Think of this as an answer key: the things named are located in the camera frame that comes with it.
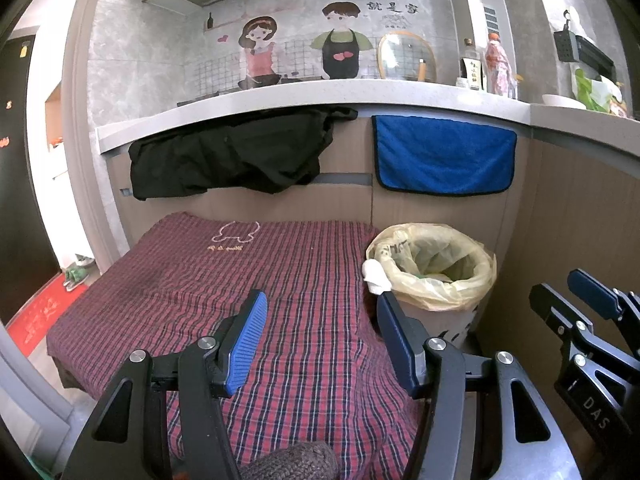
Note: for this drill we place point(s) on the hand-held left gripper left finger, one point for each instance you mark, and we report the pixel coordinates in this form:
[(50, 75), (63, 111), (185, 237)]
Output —
[(245, 345)]

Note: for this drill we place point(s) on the red plaid cloth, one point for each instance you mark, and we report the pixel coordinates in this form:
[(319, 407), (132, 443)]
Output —
[(250, 260)]

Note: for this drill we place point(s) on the dark sauce bottle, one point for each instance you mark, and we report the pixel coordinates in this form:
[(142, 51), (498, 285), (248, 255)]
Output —
[(470, 72)]

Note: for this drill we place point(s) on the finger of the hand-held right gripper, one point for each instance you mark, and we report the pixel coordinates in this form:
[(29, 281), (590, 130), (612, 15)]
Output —
[(592, 292), (550, 305)]

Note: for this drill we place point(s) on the white trash bin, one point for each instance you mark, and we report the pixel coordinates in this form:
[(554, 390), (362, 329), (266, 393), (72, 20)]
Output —
[(450, 325)]

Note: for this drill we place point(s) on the yellow plastic bin liner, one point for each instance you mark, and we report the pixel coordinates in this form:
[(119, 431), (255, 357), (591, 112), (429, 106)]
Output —
[(435, 250)]

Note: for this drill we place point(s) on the black hanging utensil holder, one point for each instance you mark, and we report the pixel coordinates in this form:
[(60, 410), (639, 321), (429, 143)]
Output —
[(566, 42)]

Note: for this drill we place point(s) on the green slippers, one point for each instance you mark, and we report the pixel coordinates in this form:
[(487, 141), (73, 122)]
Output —
[(77, 272)]

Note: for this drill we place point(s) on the glass pot lid wooden rim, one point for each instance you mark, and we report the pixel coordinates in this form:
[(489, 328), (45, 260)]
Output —
[(405, 57)]

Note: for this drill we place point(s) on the orange-capped plastic bottle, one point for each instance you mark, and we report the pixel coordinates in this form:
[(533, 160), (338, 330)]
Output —
[(499, 67)]

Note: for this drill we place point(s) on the blue towel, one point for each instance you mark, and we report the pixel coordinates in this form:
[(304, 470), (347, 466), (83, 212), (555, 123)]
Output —
[(445, 155)]

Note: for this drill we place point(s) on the white bowl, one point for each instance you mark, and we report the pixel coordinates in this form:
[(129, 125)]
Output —
[(562, 101)]

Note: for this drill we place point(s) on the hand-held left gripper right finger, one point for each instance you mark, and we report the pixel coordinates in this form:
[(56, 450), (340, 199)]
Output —
[(395, 340)]

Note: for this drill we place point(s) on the black dish rack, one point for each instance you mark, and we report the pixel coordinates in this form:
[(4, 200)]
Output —
[(595, 55)]

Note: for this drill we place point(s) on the person's left forearm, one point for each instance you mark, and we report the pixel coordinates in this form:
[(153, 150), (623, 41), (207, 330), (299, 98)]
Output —
[(290, 462)]

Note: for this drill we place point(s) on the green white plastic bag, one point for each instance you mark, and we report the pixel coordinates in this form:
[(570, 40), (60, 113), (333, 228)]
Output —
[(595, 92)]

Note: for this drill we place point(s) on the white tissue wad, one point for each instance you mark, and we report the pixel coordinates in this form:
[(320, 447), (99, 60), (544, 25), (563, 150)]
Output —
[(375, 275)]

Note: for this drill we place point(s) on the cartoon wall sticker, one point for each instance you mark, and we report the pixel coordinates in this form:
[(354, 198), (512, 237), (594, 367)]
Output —
[(340, 50)]

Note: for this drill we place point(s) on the white wall vent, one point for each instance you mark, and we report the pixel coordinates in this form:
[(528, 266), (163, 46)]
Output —
[(491, 20)]

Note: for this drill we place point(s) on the red floor mat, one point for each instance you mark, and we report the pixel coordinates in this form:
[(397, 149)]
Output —
[(40, 317)]

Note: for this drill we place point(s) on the black refrigerator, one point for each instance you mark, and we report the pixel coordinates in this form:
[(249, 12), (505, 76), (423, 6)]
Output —
[(25, 185)]

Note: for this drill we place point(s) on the black cloth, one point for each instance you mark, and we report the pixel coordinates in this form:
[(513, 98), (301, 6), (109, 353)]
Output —
[(225, 160)]

